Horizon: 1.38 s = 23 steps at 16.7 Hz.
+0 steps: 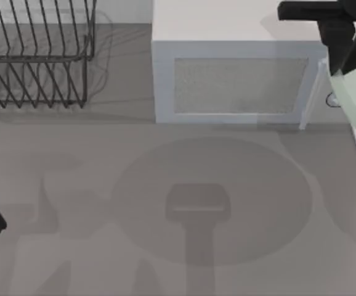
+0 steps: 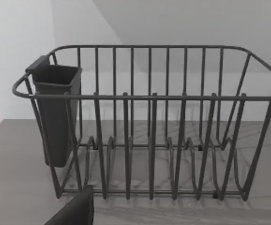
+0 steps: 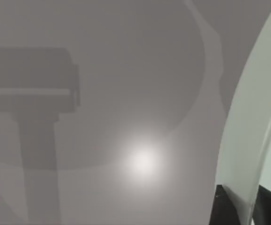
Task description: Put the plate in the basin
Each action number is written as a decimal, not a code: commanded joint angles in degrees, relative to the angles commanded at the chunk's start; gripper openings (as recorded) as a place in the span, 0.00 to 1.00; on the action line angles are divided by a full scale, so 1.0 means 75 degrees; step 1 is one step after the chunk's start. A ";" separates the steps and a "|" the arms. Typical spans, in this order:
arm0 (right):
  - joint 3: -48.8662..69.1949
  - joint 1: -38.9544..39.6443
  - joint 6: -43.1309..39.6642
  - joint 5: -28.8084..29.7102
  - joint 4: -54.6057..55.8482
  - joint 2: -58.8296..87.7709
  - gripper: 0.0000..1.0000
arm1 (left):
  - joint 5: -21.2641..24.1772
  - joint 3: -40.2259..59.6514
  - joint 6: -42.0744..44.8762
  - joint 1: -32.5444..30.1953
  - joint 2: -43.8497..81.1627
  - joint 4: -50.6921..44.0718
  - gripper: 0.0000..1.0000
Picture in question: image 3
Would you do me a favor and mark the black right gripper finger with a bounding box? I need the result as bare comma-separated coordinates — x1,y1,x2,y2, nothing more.
209,184,271,225

